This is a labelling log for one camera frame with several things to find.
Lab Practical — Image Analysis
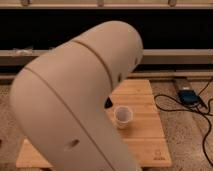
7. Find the black phone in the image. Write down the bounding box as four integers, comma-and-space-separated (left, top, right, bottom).
104, 98, 113, 109

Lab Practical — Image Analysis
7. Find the clear plastic cup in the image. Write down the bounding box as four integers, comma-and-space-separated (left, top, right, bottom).
113, 106, 133, 129

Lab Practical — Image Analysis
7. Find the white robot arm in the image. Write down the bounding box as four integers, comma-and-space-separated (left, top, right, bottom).
10, 21, 143, 171

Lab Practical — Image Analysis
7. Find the black cable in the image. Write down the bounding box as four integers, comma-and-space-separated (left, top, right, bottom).
153, 76, 213, 168

